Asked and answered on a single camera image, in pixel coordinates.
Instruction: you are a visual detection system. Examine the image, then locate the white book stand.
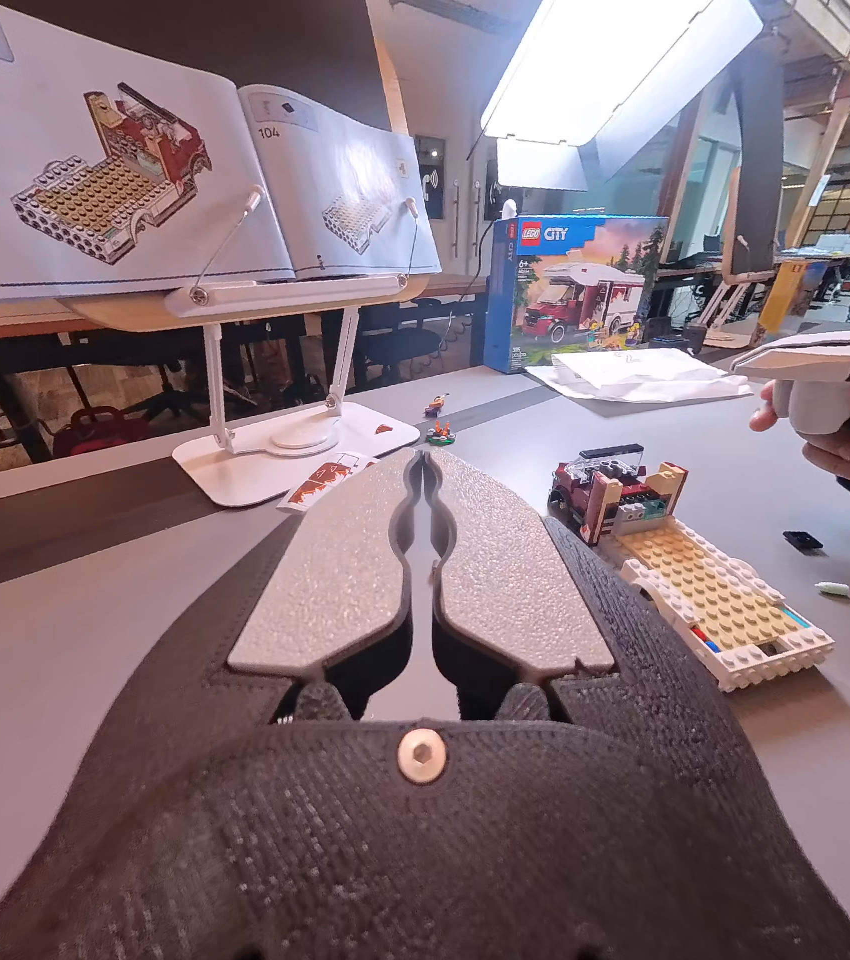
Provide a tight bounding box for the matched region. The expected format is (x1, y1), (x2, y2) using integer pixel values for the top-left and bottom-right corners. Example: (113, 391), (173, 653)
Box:
(57, 187), (444, 510)

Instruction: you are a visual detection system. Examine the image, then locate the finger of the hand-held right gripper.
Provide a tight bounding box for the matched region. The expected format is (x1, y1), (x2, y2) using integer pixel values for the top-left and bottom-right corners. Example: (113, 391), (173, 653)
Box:
(749, 327), (850, 355)
(731, 345), (850, 384)

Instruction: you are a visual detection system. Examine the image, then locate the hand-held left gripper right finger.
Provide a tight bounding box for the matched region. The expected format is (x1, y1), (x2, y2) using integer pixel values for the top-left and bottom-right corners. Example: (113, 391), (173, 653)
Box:
(427, 448), (617, 687)

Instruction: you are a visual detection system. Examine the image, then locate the white paper bag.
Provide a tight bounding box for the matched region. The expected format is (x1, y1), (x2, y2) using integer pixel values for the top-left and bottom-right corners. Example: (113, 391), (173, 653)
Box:
(526, 347), (752, 417)

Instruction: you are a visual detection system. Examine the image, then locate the grey desk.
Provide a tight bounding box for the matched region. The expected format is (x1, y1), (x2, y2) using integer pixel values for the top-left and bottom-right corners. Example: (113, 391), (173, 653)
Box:
(0, 365), (850, 960)

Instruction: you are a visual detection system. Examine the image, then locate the toy set box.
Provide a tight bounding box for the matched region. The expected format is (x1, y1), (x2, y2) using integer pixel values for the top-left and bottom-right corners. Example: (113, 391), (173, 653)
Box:
(483, 215), (671, 375)

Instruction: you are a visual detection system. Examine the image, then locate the toy brick camper van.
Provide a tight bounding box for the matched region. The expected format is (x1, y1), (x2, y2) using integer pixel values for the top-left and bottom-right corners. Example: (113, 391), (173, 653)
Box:
(547, 442), (836, 693)

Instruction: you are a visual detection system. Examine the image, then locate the sticker sheet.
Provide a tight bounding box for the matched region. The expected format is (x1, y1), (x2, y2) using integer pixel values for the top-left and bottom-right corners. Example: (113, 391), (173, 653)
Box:
(276, 450), (381, 515)

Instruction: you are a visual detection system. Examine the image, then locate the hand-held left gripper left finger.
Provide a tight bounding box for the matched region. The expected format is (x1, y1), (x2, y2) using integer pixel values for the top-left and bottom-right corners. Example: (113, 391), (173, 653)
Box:
(226, 447), (427, 681)

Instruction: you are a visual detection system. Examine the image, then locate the red backpack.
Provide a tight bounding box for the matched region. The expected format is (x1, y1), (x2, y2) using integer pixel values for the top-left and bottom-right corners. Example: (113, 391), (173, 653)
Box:
(52, 405), (153, 460)

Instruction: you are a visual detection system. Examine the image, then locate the instruction booklet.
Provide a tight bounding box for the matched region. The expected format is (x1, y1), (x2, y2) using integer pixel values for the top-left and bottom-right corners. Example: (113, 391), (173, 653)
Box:
(0, 0), (443, 307)

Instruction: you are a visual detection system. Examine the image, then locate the long wooden table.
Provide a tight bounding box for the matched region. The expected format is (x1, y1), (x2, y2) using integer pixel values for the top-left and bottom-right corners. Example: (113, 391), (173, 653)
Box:
(0, 273), (489, 346)

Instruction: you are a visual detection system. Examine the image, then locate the white studio light panel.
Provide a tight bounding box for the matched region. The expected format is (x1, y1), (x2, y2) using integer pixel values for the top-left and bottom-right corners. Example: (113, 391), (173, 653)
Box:
(479, 0), (765, 194)

